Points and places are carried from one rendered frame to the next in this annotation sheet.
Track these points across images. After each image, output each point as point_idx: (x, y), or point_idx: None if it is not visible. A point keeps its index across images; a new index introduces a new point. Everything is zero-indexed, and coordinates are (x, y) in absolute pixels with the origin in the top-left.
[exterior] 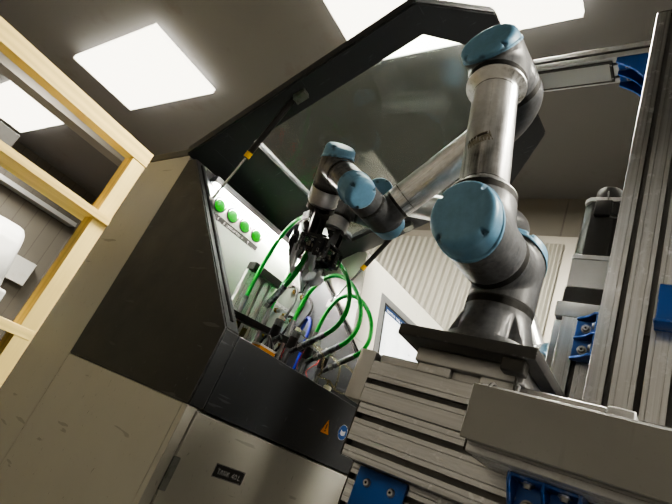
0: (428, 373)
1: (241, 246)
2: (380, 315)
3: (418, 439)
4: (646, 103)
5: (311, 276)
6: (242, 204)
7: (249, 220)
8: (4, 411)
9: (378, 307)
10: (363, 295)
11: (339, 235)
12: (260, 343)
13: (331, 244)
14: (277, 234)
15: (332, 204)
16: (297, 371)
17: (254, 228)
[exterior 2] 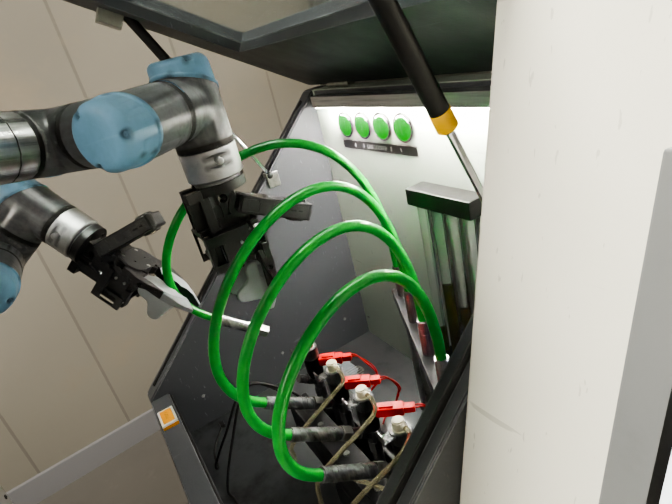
0: None
1: (398, 164)
2: (648, 308)
3: None
4: None
5: (238, 287)
6: (345, 107)
7: (380, 113)
8: None
9: (631, 260)
10: (494, 232)
11: (184, 205)
12: (158, 413)
13: (192, 231)
14: (408, 107)
15: (59, 252)
16: (174, 459)
17: (393, 119)
